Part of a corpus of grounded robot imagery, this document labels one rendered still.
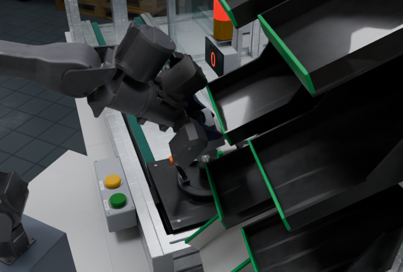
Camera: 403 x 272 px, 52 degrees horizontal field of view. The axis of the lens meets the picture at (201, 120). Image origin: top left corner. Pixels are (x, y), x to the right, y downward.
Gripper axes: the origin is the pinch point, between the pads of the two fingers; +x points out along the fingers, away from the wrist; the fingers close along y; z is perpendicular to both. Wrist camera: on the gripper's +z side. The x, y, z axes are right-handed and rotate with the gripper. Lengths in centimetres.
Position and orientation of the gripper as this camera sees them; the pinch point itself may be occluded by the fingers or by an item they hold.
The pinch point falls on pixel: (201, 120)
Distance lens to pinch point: 69.3
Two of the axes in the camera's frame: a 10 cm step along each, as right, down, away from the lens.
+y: -2.5, -6.9, 6.8
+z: 5.9, -6.6, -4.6
